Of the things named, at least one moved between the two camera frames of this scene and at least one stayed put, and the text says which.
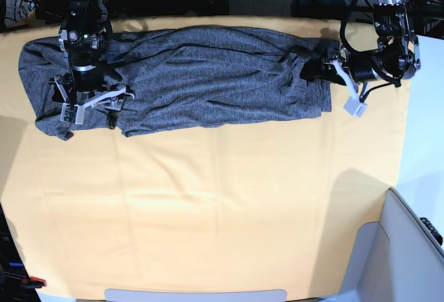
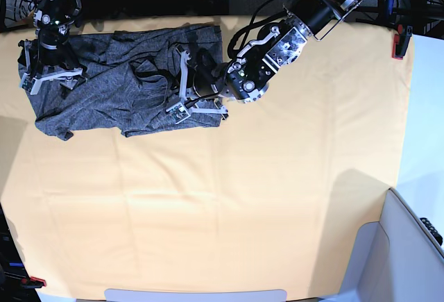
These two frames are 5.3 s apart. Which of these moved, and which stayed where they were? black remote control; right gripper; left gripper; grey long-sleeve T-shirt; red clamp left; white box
Moved: left gripper; grey long-sleeve T-shirt; right gripper
Stayed: red clamp left; black remote control; white box
